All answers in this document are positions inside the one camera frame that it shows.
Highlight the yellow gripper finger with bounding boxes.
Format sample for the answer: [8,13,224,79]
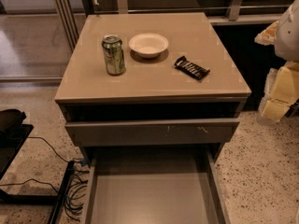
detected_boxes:
[258,62,299,121]
[254,21,278,46]

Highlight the black rxbar chocolate wrapper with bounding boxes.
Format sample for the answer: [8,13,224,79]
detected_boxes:
[174,56,210,81]

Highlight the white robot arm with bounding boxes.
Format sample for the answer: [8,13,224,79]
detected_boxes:
[254,0,299,121]

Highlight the closed top drawer front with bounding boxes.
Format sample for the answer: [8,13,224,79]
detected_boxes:
[65,119,239,147]

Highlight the grey drawer cabinet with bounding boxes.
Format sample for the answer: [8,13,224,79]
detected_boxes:
[54,12,252,224]

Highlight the open middle drawer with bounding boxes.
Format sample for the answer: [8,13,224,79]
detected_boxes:
[81,147,231,224]

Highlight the dark object on floor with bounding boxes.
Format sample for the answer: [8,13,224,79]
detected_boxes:
[285,99,299,118]

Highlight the white paper bowl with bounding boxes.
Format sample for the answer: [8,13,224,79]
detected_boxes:
[129,33,169,59]

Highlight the green soda can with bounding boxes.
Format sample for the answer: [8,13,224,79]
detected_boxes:
[101,35,125,76]

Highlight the black stand with base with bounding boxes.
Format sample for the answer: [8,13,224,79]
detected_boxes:
[0,108,76,224]

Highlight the metal railing frame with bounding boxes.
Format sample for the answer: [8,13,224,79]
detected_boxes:
[54,0,294,48]

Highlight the black cable on floor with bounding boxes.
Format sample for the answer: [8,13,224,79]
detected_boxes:
[0,135,74,194]

